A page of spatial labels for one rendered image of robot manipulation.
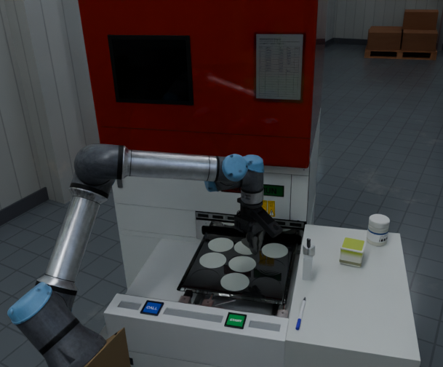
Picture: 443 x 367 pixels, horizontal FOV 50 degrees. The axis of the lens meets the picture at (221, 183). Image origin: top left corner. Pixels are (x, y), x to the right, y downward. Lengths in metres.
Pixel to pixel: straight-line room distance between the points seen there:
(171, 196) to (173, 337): 0.67
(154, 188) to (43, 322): 0.87
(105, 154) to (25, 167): 2.96
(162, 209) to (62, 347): 0.89
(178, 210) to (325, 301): 0.76
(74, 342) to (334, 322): 0.71
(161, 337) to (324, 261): 0.60
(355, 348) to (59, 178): 3.27
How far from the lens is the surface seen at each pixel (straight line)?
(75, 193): 1.44
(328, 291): 1.55
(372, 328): 1.45
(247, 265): 1.75
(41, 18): 3.97
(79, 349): 1.26
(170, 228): 2.03
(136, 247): 2.15
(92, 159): 1.32
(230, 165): 1.33
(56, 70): 4.07
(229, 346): 1.44
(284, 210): 1.86
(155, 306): 1.50
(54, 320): 1.27
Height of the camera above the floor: 1.93
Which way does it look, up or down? 26 degrees down
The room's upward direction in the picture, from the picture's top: 2 degrees counter-clockwise
